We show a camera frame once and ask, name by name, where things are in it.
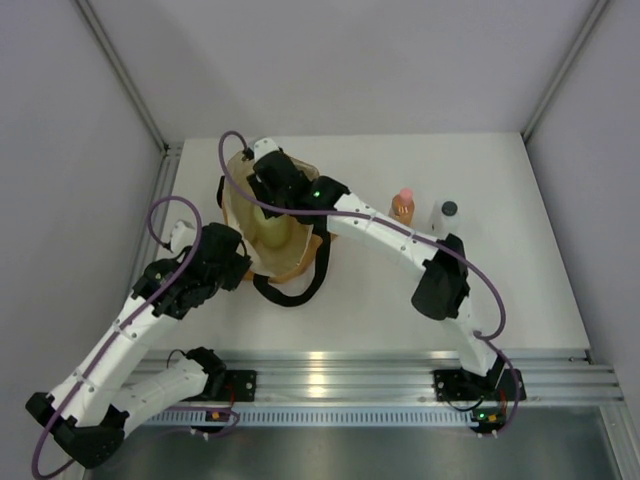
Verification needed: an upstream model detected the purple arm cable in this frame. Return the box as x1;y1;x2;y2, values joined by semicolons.
218;130;519;431
29;195;204;478

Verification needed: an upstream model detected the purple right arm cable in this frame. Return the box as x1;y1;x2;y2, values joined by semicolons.
218;130;519;431

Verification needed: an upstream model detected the clear bottle with black cap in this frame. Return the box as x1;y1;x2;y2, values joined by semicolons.
427;199;460;239

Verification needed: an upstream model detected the orange bottle with pink cap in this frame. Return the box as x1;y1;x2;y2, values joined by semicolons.
389;188;415;226

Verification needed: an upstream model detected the slotted cable duct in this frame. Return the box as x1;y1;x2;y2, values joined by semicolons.
149;405;531;429

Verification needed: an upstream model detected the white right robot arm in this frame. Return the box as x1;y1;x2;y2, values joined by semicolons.
247;140;525;402

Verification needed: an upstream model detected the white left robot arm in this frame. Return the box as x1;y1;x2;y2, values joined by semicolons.
26;222;251;469

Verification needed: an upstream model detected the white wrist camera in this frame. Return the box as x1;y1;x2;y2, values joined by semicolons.
244;137;281;161
165;220;197;253

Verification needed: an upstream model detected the tan canvas tote bag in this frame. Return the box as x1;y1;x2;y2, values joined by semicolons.
216;152;334;308

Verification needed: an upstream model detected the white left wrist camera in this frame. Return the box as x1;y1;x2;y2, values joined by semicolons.
165;220;197;253

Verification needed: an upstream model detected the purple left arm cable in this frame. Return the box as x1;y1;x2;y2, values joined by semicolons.
29;195;204;478

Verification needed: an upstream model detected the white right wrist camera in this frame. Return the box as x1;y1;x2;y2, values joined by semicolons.
244;137;281;161

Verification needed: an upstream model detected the green pump bottle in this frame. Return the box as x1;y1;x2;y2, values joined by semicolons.
253;206;291;249

